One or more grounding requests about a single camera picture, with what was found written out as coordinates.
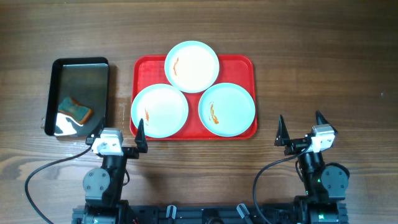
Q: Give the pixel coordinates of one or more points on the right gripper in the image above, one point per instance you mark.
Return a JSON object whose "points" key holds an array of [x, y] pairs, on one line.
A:
{"points": [[283, 138]]}

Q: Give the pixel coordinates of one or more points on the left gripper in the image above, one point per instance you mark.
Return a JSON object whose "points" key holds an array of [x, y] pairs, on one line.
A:
{"points": [[129, 151]]}

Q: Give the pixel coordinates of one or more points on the light blue plate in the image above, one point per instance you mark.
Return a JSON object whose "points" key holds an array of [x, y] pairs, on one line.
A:
{"points": [[191, 66], [226, 109], [162, 108]]}

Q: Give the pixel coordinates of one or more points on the green orange sponge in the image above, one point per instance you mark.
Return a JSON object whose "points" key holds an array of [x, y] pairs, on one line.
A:
{"points": [[76, 111]]}

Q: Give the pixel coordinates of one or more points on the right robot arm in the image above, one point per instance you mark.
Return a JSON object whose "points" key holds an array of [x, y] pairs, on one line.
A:
{"points": [[325, 184]]}

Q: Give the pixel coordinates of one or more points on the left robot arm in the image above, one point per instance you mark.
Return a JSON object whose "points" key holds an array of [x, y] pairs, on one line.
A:
{"points": [[103, 186]]}

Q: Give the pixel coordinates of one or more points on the black tray with water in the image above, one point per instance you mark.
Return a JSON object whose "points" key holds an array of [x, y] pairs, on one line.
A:
{"points": [[86, 80]]}

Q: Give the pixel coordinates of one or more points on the red plastic tray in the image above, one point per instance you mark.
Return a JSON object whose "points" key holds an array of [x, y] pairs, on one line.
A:
{"points": [[237, 69]]}

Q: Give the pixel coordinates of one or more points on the black mounting rail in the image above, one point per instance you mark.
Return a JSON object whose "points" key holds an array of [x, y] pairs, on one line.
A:
{"points": [[275, 213]]}

